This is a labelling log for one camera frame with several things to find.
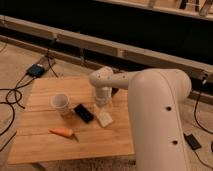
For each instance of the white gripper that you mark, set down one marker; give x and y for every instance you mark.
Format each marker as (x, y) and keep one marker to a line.
(102, 95)

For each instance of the white sponge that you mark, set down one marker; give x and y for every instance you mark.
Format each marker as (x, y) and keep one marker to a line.
(104, 118)

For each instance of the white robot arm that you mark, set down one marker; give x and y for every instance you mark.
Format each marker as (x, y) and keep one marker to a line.
(153, 97)

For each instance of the black rectangular device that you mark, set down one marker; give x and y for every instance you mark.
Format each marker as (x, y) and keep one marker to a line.
(83, 113)

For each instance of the orange carrot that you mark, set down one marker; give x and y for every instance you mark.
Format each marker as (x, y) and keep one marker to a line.
(65, 132)

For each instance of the black power adapter box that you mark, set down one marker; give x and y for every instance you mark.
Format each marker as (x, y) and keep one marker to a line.
(35, 71)

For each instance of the wooden table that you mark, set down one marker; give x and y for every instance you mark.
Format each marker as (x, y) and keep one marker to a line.
(35, 143)

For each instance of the black box on floor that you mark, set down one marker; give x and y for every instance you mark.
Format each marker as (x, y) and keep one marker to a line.
(192, 142)

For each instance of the long wooden beam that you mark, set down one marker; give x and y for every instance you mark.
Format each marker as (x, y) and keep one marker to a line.
(135, 54)

